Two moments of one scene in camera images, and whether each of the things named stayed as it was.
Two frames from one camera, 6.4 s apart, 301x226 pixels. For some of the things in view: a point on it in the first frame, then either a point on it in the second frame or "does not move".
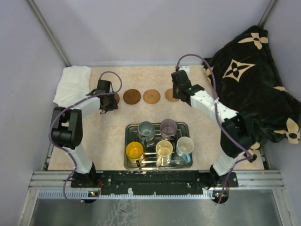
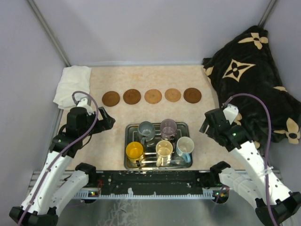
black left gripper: [114, 106] -> [106, 123]
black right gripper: [174, 95] -> [204, 127]
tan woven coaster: [151, 96] does not move
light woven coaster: [168, 95] does not move
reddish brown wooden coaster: [131, 96] does not move
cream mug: [164, 149] does not move
